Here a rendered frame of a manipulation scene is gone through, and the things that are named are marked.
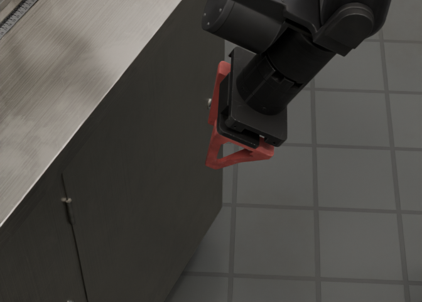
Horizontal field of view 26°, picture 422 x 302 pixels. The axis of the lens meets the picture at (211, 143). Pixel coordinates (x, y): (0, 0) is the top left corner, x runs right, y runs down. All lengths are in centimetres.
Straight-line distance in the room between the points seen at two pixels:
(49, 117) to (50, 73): 8
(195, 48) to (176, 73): 7
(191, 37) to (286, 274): 78
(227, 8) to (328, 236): 142
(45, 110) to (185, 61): 38
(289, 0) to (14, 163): 49
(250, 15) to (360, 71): 175
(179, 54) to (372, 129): 101
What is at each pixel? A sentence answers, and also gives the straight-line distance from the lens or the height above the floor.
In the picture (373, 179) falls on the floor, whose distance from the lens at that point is 232.
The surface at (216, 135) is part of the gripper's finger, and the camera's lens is 90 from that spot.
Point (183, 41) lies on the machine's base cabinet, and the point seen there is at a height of 76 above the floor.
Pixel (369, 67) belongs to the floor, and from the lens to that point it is 258.
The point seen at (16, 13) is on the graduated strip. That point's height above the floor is 90.
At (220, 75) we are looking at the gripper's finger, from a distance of 96.
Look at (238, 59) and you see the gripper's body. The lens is 94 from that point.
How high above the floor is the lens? 180
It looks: 50 degrees down
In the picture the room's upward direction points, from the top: straight up
